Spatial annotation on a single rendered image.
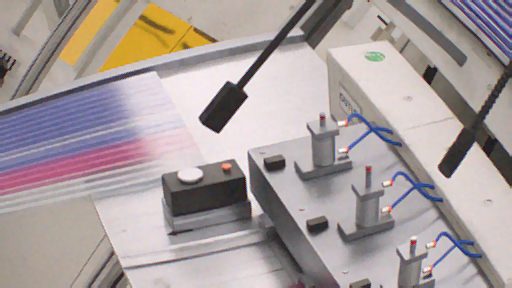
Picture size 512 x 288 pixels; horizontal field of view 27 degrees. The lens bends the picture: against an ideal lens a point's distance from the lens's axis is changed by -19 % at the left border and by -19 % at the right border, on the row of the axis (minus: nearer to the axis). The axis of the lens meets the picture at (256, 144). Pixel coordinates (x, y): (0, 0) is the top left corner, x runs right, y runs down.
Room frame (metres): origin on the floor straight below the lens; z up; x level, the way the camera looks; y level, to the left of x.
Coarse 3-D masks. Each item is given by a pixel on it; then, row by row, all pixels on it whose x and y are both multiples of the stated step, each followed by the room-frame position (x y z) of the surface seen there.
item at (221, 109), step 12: (228, 84) 1.14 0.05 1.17; (216, 96) 1.14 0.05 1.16; (228, 96) 1.14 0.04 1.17; (240, 96) 1.14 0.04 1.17; (216, 108) 1.13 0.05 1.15; (228, 108) 1.14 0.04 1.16; (204, 120) 1.13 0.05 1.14; (216, 120) 1.14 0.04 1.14; (228, 120) 1.14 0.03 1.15; (216, 132) 1.14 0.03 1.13
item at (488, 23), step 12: (456, 0) 1.26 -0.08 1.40; (468, 0) 1.25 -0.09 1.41; (480, 0) 1.23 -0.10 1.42; (492, 0) 1.22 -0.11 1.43; (504, 0) 1.20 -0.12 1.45; (468, 12) 1.24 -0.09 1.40; (480, 12) 1.22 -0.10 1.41; (492, 12) 1.21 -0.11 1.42; (504, 12) 1.19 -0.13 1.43; (480, 24) 1.21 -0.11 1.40; (492, 24) 1.20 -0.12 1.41; (504, 24) 1.18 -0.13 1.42; (492, 36) 1.19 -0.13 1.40; (504, 36) 1.17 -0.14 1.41; (504, 48) 1.16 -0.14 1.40
